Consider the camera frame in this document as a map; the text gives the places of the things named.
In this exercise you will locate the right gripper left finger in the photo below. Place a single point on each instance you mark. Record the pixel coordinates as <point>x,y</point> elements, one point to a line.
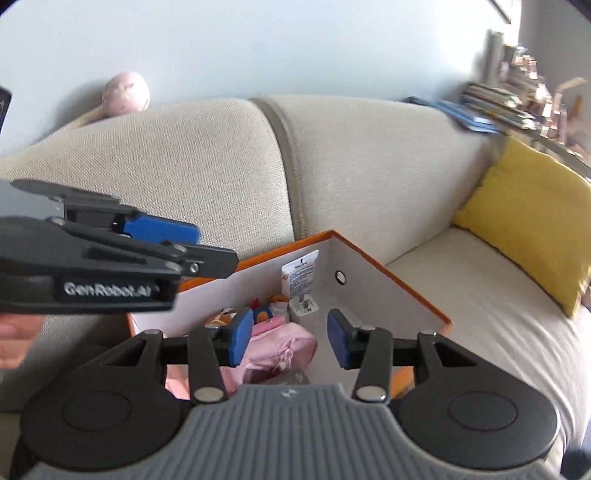
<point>204,350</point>

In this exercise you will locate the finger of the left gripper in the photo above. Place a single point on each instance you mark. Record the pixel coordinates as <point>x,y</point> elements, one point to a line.
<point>86,252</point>
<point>45,200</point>

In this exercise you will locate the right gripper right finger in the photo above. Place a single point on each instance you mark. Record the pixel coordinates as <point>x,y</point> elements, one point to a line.
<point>373,351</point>

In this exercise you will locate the white charger block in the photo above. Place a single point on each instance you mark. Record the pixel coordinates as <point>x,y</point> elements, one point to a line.
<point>302,306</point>

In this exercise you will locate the white cream tube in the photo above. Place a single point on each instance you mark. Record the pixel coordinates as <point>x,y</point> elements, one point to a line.
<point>297,275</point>

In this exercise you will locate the person's left hand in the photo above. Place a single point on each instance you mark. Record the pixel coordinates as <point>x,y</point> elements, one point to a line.
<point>17,335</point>

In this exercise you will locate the orange cardboard box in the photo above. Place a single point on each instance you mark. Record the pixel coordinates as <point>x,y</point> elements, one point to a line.
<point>346,277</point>

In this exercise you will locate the beige sofa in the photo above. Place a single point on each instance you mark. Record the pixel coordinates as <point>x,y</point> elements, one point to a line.
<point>389,176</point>

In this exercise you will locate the pink round plush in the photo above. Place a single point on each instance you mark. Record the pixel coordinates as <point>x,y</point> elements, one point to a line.
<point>125,93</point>

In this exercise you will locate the yellow cushion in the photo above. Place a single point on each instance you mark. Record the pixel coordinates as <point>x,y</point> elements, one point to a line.
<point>536,212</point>

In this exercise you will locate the stack of books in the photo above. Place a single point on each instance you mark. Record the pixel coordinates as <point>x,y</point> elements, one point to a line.
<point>512,95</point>

